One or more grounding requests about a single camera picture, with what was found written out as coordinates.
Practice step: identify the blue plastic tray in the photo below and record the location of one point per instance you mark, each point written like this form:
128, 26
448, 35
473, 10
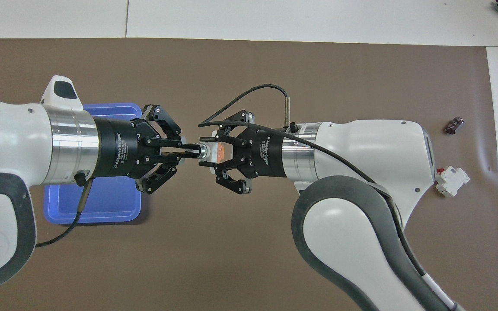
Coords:
110, 207

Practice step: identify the white circuit breaker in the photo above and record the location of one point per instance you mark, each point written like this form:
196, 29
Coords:
453, 181

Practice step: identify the brown table mat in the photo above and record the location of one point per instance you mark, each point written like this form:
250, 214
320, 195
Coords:
249, 259

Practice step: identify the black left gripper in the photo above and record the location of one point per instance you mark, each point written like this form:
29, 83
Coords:
119, 149

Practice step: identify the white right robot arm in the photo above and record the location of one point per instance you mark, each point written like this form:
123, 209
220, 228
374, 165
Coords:
370, 151

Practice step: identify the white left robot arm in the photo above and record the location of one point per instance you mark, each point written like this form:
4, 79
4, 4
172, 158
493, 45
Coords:
7, 142

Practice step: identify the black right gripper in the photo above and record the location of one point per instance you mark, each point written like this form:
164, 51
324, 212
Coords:
262, 153

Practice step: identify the small dark electronic component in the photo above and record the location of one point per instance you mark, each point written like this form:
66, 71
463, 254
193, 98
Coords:
454, 125

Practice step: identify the orange white selector switch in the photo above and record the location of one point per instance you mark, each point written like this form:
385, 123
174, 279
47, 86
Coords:
210, 153

